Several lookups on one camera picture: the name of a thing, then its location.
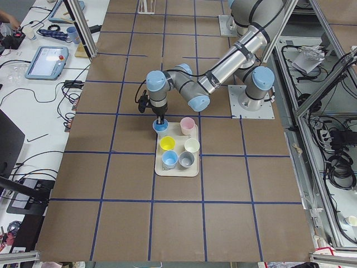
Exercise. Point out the cream plastic tray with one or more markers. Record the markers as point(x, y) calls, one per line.
point(174, 130)

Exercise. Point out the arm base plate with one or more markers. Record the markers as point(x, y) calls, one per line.
point(234, 26)
point(242, 107)

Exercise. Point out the blue checkered cloth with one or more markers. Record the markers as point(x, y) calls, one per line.
point(59, 35)

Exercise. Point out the wooden cup tree stand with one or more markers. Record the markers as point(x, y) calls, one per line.
point(80, 52)

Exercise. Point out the light blue plastic cup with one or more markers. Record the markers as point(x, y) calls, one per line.
point(161, 129)

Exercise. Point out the pink plastic cup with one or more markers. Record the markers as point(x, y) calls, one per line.
point(187, 125)

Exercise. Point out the teach pendant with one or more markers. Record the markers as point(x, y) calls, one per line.
point(59, 14)
point(47, 63)

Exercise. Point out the black power adapter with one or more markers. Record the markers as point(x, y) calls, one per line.
point(95, 29)

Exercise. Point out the aluminium frame post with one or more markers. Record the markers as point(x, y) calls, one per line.
point(78, 18)

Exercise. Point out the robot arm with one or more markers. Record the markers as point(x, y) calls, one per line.
point(258, 22)

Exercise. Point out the white wire cup rack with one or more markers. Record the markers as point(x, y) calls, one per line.
point(146, 7)

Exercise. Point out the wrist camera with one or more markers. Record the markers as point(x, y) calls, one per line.
point(143, 102)

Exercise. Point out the yellow plastic cup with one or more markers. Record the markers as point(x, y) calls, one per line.
point(167, 143)

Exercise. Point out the far teach pendant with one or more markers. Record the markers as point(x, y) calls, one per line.
point(59, 14)

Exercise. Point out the white plastic cup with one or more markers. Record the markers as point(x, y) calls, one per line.
point(192, 145)

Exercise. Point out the blue cup on desk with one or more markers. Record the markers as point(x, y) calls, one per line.
point(73, 35)

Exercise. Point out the white paper cup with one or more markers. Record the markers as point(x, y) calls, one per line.
point(29, 33)

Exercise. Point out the near teach pendant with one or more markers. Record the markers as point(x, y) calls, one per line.
point(47, 63)

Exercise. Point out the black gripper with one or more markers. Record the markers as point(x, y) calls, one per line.
point(158, 110)

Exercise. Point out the grey plastic cup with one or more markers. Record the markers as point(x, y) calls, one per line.
point(186, 159)

